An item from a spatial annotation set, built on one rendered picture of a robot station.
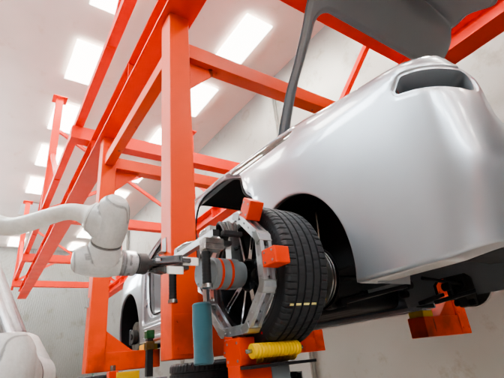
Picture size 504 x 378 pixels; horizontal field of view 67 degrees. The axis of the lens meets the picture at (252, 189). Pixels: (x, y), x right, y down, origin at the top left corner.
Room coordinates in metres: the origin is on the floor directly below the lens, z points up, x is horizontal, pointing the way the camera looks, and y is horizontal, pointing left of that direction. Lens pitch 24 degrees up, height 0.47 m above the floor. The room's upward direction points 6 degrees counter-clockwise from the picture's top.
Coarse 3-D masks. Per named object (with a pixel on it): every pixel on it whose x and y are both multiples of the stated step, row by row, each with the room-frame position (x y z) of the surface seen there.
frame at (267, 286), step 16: (240, 224) 1.65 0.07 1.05; (256, 224) 1.61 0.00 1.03; (256, 240) 1.55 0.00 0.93; (256, 256) 1.56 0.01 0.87; (272, 272) 1.56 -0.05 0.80; (272, 288) 1.56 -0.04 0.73; (256, 304) 1.59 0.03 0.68; (224, 320) 1.89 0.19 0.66; (256, 320) 1.68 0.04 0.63; (224, 336) 1.81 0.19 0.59
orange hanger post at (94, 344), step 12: (108, 144) 3.66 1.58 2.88; (108, 168) 3.67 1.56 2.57; (108, 180) 3.68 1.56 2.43; (108, 192) 3.68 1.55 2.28; (96, 288) 3.65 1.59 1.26; (108, 288) 3.72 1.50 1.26; (96, 300) 3.66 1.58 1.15; (108, 300) 3.72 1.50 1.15; (96, 312) 3.66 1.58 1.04; (96, 324) 3.67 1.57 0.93; (96, 336) 3.67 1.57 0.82; (84, 348) 3.73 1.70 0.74; (96, 348) 3.67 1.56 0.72; (84, 360) 3.70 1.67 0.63; (96, 360) 3.67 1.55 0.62; (84, 372) 3.66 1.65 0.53; (96, 372) 3.68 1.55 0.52
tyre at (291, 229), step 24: (264, 216) 1.63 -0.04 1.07; (288, 216) 1.68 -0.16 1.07; (288, 240) 1.56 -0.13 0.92; (312, 240) 1.65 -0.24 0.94; (288, 264) 1.55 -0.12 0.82; (312, 264) 1.63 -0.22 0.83; (288, 288) 1.56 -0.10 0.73; (312, 288) 1.64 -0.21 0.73; (288, 312) 1.62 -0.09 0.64; (312, 312) 1.69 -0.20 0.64; (264, 336) 1.71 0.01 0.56; (288, 336) 1.74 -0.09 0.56
